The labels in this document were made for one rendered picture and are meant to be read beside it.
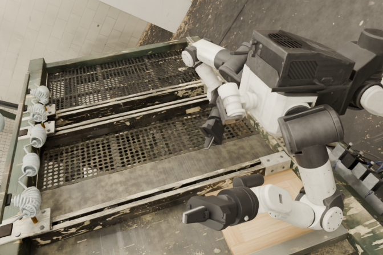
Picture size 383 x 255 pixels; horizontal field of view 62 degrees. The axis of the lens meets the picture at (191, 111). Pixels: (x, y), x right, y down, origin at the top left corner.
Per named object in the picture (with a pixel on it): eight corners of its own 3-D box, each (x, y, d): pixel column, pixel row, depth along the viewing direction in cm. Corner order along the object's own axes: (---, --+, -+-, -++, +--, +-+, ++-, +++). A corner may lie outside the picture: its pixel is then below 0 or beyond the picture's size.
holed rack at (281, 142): (308, 169, 136) (309, 168, 136) (302, 171, 135) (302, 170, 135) (189, 37, 266) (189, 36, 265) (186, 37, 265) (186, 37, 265)
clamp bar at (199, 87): (223, 91, 201) (223, 56, 188) (24, 136, 174) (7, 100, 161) (217, 83, 209) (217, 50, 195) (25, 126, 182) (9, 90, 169)
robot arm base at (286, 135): (332, 125, 96) (326, 94, 90) (349, 152, 85) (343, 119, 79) (282, 139, 99) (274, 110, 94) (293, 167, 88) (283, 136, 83)
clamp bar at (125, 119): (235, 105, 188) (235, 69, 174) (21, 156, 161) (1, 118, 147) (228, 96, 196) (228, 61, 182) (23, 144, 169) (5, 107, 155)
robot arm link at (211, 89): (225, 109, 153) (211, 86, 153) (237, 102, 146) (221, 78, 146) (218, 115, 149) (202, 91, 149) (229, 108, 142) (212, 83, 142)
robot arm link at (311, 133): (332, 143, 94) (323, 104, 88) (343, 161, 86) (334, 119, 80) (293, 153, 96) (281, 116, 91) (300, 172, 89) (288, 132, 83)
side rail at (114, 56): (188, 53, 265) (187, 41, 258) (49, 80, 240) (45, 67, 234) (185, 50, 271) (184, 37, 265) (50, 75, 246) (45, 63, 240)
